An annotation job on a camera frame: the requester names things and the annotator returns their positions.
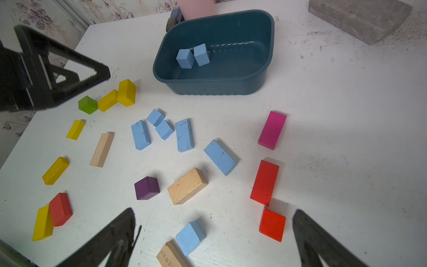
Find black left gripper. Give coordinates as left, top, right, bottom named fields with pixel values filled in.
left=1, top=25, right=111, bottom=112

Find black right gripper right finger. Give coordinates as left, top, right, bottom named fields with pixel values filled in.
left=292, top=209, right=366, bottom=267

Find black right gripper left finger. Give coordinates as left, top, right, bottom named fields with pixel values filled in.
left=59, top=208, right=139, bottom=267

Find blue cube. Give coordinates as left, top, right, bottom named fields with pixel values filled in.
left=176, top=49, right=195, bottom=69
left=176, top=220, right=206, bottom=256
left=147, top=109, right=165, bottom=127
left=156, top=120, right=174, bottom=140
left=193, top=43, right=210, bottom=67

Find blue long block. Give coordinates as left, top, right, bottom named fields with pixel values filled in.
left=175, top=119, right=194, bottom=152
left=131, top=120, right=151, bottom=150
left=204, top=140, right=238, bottom=176

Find red square block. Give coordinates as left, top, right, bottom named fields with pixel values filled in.
left=259, top=208, right=286, bottom=242

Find green cube block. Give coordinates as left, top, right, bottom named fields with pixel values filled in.
left=78, top=96, right=98, bottom=115

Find red block front left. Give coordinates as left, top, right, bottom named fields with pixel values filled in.
left=50, top=193, right=73, bottom=227

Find yellow block front left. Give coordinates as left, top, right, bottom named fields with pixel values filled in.
left=32, top=205, right=53, bottom=241

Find red long block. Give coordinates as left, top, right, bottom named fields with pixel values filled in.
left=250, top=160, right=280, bottom=206

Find small yellow block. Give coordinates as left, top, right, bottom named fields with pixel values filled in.
left=66, top=120, right=86, bottom=140

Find yellow block slanted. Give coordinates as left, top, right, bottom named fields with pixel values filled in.
left=97, top=90, right=118, bottom=112

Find stamped wood long block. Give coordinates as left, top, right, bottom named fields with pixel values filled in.
left=156, top=240, right=189, bottom=267

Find purple cube block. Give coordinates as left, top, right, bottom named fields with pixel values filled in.
left=134, top=176, right=160, bottom=200

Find yellow block upright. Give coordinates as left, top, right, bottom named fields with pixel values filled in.
left=117, top=79, right=136, bottom=107

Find yellow long block left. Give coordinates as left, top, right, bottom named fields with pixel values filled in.
left=42, top=157, right=70, bottom=185

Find pale wood long block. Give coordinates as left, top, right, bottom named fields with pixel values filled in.
left=90, top=132, right=115, bottom=168

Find magenta block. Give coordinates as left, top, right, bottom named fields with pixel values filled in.
left=258, top=111, right=287, bottom=150

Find tan wood block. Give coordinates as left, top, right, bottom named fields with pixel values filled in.
left=167, top=168, right=208, bottom=205

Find pink pen cup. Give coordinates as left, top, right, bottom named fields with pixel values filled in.
left=177, top=0, right=217, bottom=21

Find teal plastic bin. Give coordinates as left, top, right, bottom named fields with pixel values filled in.
left=153, top=10, right=275, bottom=95

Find grey stone brick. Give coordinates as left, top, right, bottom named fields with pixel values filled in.
left=308, top=0, right=413, bottom=45

